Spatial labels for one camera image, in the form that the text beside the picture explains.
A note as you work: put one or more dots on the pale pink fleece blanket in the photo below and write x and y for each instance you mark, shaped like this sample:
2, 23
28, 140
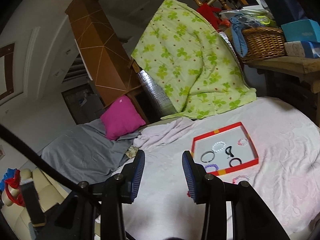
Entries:
267, 143

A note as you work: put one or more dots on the red shallow tray box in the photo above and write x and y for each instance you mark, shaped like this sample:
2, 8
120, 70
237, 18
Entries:
235, 135

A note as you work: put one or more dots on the brown wooden wardrobe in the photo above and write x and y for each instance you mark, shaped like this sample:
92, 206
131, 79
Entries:
107, 63

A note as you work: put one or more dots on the magenta pillow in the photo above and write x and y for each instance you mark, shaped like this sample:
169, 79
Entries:
121, 118

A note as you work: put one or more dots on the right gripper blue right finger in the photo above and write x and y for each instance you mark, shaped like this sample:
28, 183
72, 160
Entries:
191, 174

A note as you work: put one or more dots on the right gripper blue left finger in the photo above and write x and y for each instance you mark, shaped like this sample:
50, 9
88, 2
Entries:
136, 174

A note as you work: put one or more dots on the silver metal bangle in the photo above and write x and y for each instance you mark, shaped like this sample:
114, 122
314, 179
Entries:
207, 157

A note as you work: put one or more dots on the wooden side table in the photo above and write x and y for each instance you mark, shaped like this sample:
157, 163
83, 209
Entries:
294, 80

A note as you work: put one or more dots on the white patterned tissue box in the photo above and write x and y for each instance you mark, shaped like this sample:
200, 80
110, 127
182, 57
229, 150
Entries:
303, 49

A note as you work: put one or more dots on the black hair clip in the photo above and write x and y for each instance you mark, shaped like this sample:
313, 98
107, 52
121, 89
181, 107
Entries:
229, 153

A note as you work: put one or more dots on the grey bed sheet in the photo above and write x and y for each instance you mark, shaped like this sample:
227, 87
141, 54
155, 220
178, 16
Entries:
83, 153

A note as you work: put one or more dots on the wicker basket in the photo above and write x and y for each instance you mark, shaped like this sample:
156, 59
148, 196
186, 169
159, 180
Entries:
263, 43

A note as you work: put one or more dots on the silver foil padded headboard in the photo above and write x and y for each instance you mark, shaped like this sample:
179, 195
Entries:
156, 94

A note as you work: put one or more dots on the teal cardboard box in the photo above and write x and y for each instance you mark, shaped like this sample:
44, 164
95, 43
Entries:
302, 30

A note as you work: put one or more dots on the green clover pattern quilt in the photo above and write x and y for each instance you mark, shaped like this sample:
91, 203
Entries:
191, 62

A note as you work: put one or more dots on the red cloth on chair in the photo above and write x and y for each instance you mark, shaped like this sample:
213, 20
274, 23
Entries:
208, 12

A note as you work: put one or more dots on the small patterned fabric pouch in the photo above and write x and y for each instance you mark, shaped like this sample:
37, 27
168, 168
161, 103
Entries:
131, 152

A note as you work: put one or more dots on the blue cloth in basket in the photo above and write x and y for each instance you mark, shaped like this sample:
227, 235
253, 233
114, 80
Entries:
238, 24

